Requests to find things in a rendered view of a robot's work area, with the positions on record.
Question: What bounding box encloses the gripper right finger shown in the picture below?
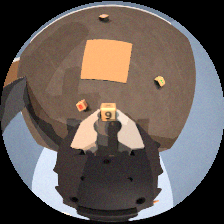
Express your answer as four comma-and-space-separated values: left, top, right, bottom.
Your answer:
115, 109, 164, 176

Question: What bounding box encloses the orange square mat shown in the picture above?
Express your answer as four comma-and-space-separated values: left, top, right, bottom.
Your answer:
81, 40, 132, 83

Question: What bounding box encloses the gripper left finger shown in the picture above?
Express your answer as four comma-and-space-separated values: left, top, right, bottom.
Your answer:
53, 109, 101, 173

